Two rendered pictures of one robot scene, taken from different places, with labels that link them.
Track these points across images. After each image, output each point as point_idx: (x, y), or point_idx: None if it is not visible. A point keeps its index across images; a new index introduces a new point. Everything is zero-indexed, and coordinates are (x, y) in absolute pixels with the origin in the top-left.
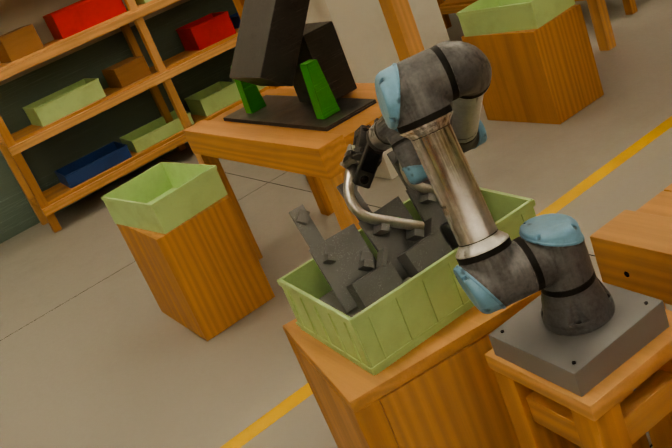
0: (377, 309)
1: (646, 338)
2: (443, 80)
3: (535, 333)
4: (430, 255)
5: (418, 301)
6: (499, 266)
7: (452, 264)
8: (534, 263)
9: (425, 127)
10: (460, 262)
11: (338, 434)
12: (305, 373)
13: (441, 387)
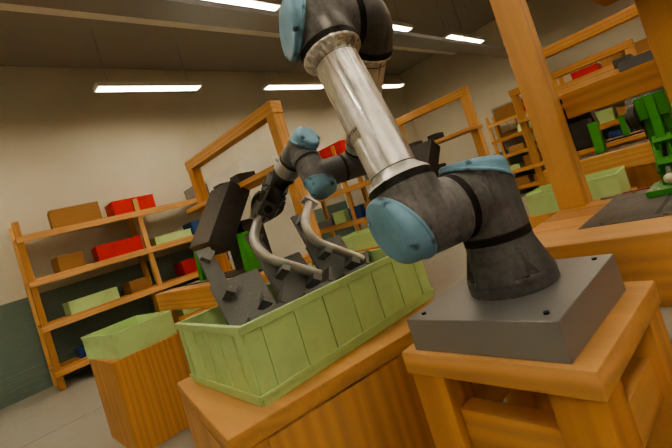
0: (272, 319)
1: (612, 297)
2: (351, 1)
3: (468, 305)
4: None
5: (317, 319)
6: (427, 187)
7: (351, 286)
8: (467, 189)
9: (332, 37)
10: (376, 192)
11: None
12: (194, 440)
13: (343, 425)
